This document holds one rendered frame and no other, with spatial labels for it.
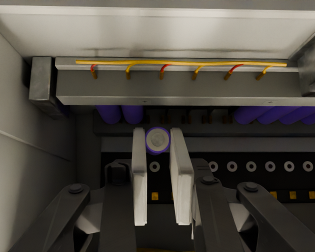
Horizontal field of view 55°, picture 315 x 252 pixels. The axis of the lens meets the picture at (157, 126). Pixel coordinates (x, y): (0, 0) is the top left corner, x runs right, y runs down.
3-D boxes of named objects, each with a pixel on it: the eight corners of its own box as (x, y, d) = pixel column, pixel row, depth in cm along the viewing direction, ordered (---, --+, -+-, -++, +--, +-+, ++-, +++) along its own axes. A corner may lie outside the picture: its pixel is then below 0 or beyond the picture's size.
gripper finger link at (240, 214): (198, 204, 13) (268, 204, 13) (185, 157, 18) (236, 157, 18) (196, 234, 13) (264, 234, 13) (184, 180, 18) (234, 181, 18)
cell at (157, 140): (150, 159, 26) (152, 158, 20) (140, 141, 27) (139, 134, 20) (168, 148, 27) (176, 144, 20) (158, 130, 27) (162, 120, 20)
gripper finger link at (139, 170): (146, 226, 15) (131, 227, 15) (144, 167, 22) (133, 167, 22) (147, 171, 14) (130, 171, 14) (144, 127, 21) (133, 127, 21)
